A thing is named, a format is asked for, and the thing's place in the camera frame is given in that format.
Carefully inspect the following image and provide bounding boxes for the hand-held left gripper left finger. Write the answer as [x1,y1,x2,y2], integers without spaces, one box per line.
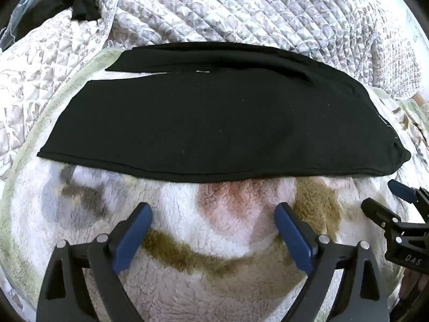
[36,202,154,322]

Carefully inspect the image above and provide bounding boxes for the quilted floral bedspread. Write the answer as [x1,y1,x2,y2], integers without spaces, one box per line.
[0,0,423,188]

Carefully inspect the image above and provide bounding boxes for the black pants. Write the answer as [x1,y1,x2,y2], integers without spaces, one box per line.
[37,42,412,183]

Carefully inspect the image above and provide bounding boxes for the light blue cloth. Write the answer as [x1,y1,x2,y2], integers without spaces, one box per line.
[0,0,72,52]

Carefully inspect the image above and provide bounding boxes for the black cloth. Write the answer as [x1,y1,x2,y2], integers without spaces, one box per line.
[65,0,102,21]

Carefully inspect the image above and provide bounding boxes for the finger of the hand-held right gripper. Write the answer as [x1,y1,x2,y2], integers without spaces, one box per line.
[361,197,403,231]
[388,179,429,224]

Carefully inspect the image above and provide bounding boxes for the floral fleece blanket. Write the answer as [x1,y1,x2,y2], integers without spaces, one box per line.
[0,49,429,322]

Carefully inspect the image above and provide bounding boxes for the person's right hand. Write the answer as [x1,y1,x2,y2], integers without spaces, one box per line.
[398,268,426,310]

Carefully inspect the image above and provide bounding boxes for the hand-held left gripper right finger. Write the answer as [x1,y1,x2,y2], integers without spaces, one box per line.
[274,203,391,322]

